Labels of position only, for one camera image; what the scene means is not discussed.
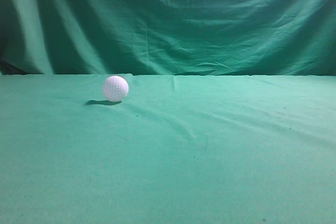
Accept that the green table cloth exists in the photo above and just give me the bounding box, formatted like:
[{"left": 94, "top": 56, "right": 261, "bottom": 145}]
[{"left": 1, "top": 74, "right": 335, "bottom": 223}]

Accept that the white dimpled golf ball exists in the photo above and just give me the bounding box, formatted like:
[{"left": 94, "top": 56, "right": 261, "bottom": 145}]
[{"left": 102, "top": 76, "right": 129, "bottom": 102}]

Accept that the green backdrop cloth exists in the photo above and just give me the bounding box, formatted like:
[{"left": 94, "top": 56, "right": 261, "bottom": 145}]
[{"left": 1, "top": 0, "right": 335, "bottom": 76}]

